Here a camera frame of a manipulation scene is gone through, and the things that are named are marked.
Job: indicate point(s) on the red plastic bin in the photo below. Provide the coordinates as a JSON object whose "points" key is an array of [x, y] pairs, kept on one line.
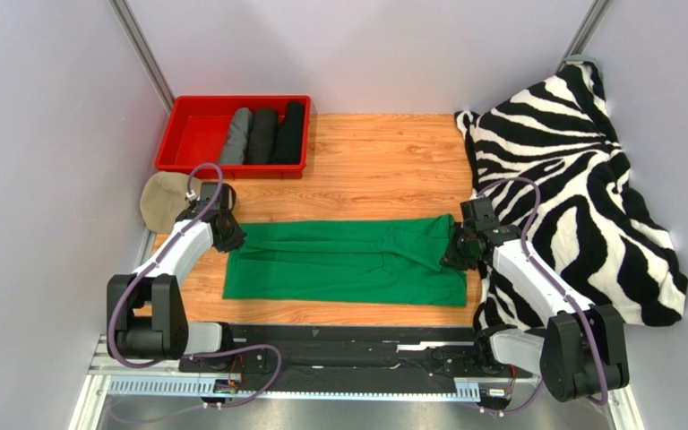
{"points": [[197, 129]]}

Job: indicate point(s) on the beige baseball cap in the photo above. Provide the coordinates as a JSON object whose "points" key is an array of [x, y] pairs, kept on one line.
{"points": [[163, 199]]}

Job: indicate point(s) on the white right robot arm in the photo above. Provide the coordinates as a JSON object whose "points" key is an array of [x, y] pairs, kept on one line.
{"points": [[581, 351]]}

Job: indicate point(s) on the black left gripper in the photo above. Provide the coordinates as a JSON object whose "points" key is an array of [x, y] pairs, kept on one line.
{"points": [[236, 238]]}

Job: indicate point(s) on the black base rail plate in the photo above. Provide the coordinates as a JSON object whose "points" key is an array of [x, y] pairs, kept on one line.
{"points": [[356, 359]]}

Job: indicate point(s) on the zebra print blanket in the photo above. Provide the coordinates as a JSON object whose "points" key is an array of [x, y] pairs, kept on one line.
{"points": [[551, 162]]}

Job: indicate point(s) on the right aluminium frame post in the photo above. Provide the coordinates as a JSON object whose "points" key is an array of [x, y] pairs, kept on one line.
{"points": [[588, 26]]}

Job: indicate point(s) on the left aluminium frame post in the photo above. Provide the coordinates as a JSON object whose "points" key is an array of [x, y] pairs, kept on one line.
{"points": [[133, 30]]}

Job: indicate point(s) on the aluminium frame post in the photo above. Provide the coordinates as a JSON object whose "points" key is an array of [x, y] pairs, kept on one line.
{"points": [[133, 30], [588, 26]]}

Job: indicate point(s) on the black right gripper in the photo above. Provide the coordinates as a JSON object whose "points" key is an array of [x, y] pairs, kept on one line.
{"points": [[457, 253]]}

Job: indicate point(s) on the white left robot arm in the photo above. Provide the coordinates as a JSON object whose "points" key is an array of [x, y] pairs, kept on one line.
{"points": [[146, 315]]}

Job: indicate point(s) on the green t-shirt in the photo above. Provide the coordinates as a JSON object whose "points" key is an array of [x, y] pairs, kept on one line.
{"points": [[393, 262]]}

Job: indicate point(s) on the dark grey rolled t-shirt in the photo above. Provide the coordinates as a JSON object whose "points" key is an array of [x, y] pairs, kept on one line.
{"points": [[262, 137]]}

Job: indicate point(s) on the black rolled t-shirt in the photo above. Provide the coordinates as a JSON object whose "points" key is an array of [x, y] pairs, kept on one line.
{"points": [[288, 145]]}

